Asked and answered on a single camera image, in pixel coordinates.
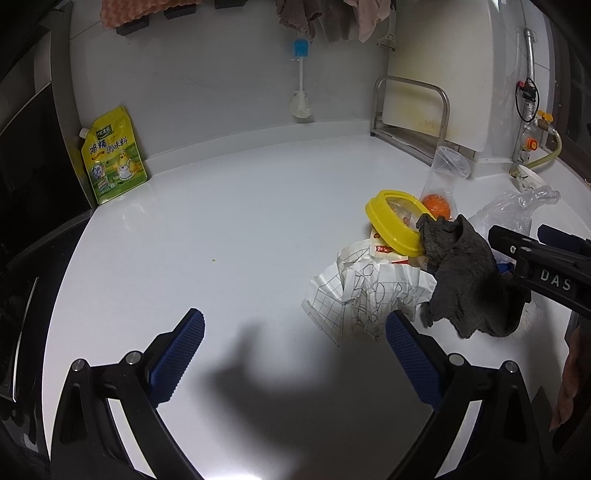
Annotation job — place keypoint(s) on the steel cutting board rack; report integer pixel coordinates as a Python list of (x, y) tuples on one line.
[(420, 131)]

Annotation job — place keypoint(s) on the pink hanging cloth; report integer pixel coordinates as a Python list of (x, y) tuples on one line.
[(369, 14)]

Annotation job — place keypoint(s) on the gas valve with pipe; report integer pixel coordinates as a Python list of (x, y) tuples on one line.
[(527, 98)]

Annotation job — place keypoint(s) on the blue bottle brush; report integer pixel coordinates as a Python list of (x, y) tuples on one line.
[(300, 106)]

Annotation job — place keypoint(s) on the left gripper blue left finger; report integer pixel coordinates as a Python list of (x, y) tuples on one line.
[(170, 353)]

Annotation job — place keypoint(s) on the person's right hand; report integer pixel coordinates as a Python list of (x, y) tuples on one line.
[(576, 369)]

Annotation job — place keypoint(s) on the white cutting board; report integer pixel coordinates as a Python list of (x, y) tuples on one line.
[(449, 44)]

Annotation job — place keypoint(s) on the clear plastic cup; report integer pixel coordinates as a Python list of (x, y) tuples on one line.
[(448, 168)]

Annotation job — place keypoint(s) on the brown hanging rag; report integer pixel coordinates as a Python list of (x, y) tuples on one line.
[(299, 15)]

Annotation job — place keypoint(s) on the yellow green seasoning pouch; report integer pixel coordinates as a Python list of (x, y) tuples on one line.
[(111, 156)]

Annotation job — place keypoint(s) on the dark grey rag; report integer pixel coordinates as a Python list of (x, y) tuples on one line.
[(471, 292)]

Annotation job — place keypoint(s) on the orange ball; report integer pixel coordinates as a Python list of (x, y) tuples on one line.
[(438, 205)]

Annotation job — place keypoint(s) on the orange wavy sponge cloth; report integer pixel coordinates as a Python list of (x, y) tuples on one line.
[(115, 13)]

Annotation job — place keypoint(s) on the white printed paper wrapper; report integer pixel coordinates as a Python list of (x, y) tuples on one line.
[(353, 297)]

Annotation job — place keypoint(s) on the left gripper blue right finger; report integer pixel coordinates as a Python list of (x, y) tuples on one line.
[(406, 344)]

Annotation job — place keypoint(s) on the red snack wrapper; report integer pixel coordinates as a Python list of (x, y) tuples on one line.
[(380, 250)]

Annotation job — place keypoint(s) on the clear plastic bag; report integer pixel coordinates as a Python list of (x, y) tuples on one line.
[(513, 211)]

